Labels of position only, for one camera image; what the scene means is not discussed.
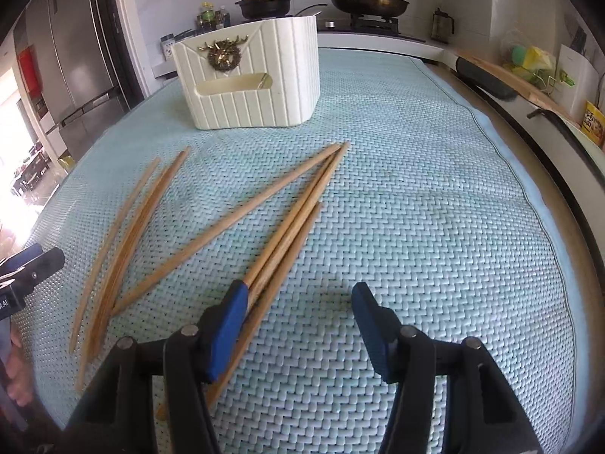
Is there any yellow cloth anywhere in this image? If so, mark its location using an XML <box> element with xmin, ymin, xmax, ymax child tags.
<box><xmin>517</xmin><ymin>46</ymin><xmax>557</xmax><ymax>80</ymax></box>

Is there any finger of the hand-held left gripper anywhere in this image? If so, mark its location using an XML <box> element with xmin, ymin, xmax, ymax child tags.
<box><xmin>9</xmin><ymin>247</ymin><xmax>66</xmax><ymax>290</ymax></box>
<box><xmin>0</xmin><ymin>243</ymin><xmax>44</xmax><ymax>268</ymax></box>

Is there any wooden cutting board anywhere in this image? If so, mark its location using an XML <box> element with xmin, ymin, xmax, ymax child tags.
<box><xmin>456</xmin><ymin>48</ymin><xmax>583</xmax><ymax>127</ymax></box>

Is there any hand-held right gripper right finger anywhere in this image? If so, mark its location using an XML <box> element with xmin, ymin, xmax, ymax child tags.
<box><xmin>351</xmin><ymin>282</ymin><xmax>544</xmax><ymax>454</ymax></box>

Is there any large dark sauce bottle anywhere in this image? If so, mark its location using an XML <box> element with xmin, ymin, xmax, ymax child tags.
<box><xmin>197</xmin><ymin>2</ymin><xmax>217</xmax><ymax>35</ymax></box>

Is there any light blue woven mat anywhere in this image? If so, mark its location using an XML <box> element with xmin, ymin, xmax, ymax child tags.
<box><xmin>14</xmin><ymin>47</ymin><xmax>570</xmax><ymax>454</ymax></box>

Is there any glass french press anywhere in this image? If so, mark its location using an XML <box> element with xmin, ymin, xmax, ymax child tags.
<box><xmin>431</xmin><ymin>8</ymin><xmax>455</xmax><ymax>45</ymax></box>

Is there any yellow cup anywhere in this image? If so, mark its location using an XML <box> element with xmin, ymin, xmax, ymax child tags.
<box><xmin>580</xmin><ymin>100</ymin><xmax>605</xmax><ymax>148</ymax></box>

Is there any black gas stove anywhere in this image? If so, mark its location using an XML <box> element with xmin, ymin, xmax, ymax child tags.
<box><xmin>316</xmin><ymin>15</ymin><xmax>427</xmax><ymax>42</ymax></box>

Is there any wooden chopstick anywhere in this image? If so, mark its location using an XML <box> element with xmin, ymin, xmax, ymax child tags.
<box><xmin>76</xmin><ymin>146</ymin><xmax>192</xmax><ymax>392</ymax></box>
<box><xmin>206</xmin><ymin>202</ymin><xmax>324</xmax><ymax>407</ymax></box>
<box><xmin>242</xmin><ymin>145</ymin><xmax>343</xmax><ymax>285</ymax></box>
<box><xmin>111</xmin><ymin>142</ymin><xmax>351</xmax><ymax>317</ymax></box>
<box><xmin>248</xmin><ymin>154</ymin><xmax>343</xmax><ymax>306</ymax></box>
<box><xmin>89</xmin><ymin>151</ymin><xmax>186</xmax><ymax>358</ymax></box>
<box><xmin>69</xmin><ymin>158</ymin><xmax>162</xmax><ymax>354</ymax></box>

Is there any steel refrigerator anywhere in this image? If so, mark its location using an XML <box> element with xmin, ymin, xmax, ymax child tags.
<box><xmin>14</xmin><ymin>0</ymin><xmax>134</xmax><ymax>162</ymax></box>

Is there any black dish tray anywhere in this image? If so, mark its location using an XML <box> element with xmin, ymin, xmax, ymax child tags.
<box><xmin>455</xmin><ymin>57</ymin><xmax>519</xmax><ymax>101</ymax></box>

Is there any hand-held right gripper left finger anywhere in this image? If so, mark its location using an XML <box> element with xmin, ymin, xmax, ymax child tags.
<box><xmin>61</xmin><ymin>280</ymin><xmax>250</xmax><ymax>454</ymax></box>

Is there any cream ribbed utensil holder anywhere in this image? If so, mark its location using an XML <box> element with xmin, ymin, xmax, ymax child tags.
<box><xmin>170</xmin><ymin>15</ymin><xmax>322</xmax><ymax>131</ymax></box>

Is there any clear plastic bag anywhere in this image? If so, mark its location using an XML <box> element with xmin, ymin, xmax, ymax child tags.
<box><xmin>500</xmin><ymin>27</ymin><xmax>559</xmax><ymax>82</ymax></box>

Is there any person's left hand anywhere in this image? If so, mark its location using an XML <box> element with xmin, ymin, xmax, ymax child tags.
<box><xmin>6</xmin><ymin>330</ymin><xmax>37</xmax><ymax>408</ymax></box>

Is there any black clay pot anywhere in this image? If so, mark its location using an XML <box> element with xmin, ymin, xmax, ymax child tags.
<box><xmin>235</xmin><ymin>0</ymin><xmax>296</xmax><ymax>22</ymax></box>

